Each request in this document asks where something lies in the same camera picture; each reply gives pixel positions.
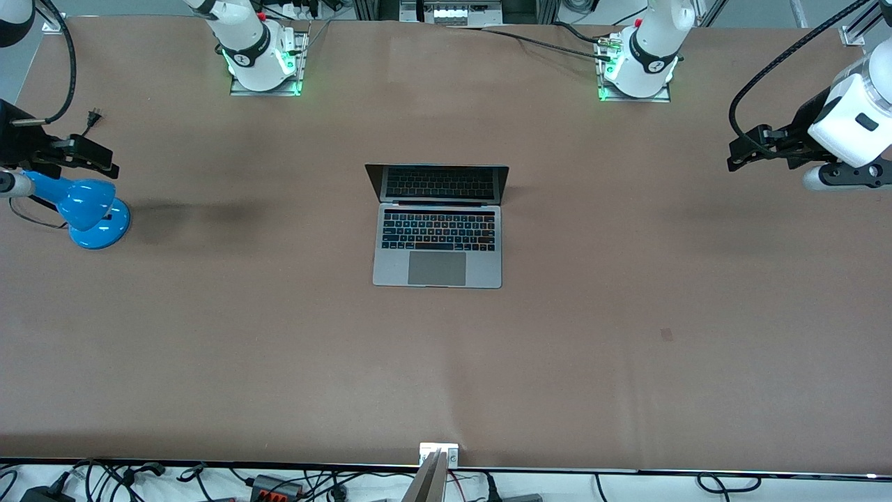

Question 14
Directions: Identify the grey laptop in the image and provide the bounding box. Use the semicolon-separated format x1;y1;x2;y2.
364;164;510;289

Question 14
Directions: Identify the blue desk lamp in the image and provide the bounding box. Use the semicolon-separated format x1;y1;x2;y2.
23;170;132;250

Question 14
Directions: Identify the white power strip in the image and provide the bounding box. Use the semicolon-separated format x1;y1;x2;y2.
282;0;323;22

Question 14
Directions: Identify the black power adapter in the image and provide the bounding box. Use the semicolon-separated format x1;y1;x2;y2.
20;480;72;502

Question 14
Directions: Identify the white control box with ports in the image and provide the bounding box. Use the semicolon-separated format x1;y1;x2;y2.
399;0;504;27

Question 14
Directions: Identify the black adapter with orange plugs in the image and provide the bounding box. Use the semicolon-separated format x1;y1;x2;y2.
249;473;305;501

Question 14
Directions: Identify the thin black lamp cord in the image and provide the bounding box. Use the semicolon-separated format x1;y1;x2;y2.
10;108;105;231

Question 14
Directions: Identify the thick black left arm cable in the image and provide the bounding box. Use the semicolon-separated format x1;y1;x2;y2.
729;0;873;144

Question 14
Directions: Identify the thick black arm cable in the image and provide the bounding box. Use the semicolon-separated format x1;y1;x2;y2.
729;0;873;144
36;0;77;126

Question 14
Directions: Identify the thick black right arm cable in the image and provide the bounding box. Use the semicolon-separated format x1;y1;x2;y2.
36;0;77;126

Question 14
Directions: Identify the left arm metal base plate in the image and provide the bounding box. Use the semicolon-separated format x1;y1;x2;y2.
597;33;672;104

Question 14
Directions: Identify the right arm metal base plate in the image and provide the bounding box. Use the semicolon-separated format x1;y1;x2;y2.
229;29;309;97

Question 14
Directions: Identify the black cable to left base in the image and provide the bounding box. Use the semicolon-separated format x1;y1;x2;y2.
446;21;614;61

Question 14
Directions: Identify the tangled black cable bundle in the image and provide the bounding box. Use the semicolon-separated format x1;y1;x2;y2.
70;459;168;502

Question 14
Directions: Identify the black looped cable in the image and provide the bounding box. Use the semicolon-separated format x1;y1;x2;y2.
695;473;734;502

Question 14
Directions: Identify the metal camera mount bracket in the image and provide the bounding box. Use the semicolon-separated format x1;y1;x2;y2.
401;442;460;502

